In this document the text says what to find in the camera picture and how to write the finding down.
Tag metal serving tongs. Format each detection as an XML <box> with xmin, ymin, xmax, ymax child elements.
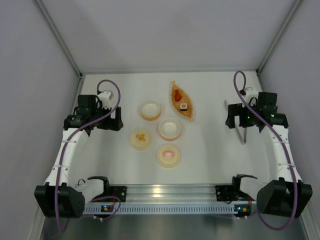
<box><xmin>223</xmin><ymin>99</ymin><xmax>248</xmax><ymax>146</ymax></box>

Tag cream lid orange handle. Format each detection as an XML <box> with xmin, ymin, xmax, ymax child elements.
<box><xmin>129</xmin><ymin>128</ymin><xmax>153</xmax><ymax>151</ymax></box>

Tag orange round lunch box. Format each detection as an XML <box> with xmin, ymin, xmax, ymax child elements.
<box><xmin>139</xmin><ymin>99</ymin><xmax>162</xmax><ymax>121</ymax></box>

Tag sushi roll toy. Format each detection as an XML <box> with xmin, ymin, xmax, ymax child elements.
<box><xmin>179</xmin><ymin>102</ymin><xmax>188</xmax><ymax>112</ymax></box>

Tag pink round lunch box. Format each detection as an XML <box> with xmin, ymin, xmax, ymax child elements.
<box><xmin>158</xmin><ymin>118</ymin><xmax>182</xmax><ymax>141</ymax></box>

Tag red fried shrimp toy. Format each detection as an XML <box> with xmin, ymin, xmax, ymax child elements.
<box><xmin>174</xmin><ymin>89</ymin><xmax>182</xmax><ymax>102</ymax></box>

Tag cream lid pink handle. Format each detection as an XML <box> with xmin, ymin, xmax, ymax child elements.
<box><xmin>156</xmin><ymin>145</ymin><xmax>181</xmax><ymax>169</ymax></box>

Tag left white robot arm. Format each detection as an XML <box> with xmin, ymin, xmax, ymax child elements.
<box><xmin>34</xmin><ymin>90</ymin><xmax>124</xmax><ymax>218</ymax></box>

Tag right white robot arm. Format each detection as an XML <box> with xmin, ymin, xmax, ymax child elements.
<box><xmin>215</xmin><ymin>88</ymin><xmax>313</xmax><ymax>218</ymax></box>

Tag woven boat-shaped basket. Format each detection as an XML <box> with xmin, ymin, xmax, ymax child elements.
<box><xmin>170</xmin><ymin>80</ymin><xmax>194</xmax><ymax>122</ymax></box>

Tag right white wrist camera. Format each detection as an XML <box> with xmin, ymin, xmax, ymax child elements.
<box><xmin>240</xmin><ymin>87</ymin><xmax>259</xmax><ymax>104</ymax></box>

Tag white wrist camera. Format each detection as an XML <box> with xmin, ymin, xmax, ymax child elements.
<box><xmin>240</xmin><ymin>87</ymin><xmax>259</xmax><ymax>104</ymax></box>
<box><xmin>97</xmin><ymin>90</ymin><xmax>114</xmax><ymax>109</ymax></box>

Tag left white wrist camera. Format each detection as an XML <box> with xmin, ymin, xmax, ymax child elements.
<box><xmin>97</xmin><ymin>90</ymin><xmax>114</xmax><ymax>109</ymax></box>

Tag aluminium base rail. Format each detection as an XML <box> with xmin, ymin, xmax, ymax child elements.
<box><xmin>74</xmin><ymin>183</ymin><xmax>258</xmax><ymax>204</ymax></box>

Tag slotted grey cable duct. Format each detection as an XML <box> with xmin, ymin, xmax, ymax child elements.
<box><xmin>83</xmin><ymin>203</ymin><xmax>251</xmax><ymax>216</ymax></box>

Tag left aluminium frame post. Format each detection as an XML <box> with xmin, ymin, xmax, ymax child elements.
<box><xmin>33</xmin><ymin>0</ymin><xmax>84</xmax><ymax>77</ymax></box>

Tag aluminium frame post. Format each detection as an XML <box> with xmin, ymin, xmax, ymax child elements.
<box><xmin>33</xmin><ymin>0</ymin><xmax>84</xmax><ymax>77</ymax></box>
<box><xmin>255</xmin><ymin>0</ymin><xmax>304</xmax><ymax>77</ymax></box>

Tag right aluminium frame post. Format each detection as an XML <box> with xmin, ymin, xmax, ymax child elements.
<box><xmin>255</xmin><ymin>0</ymin><xmax>304</xmax><ymax>77</ymax></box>

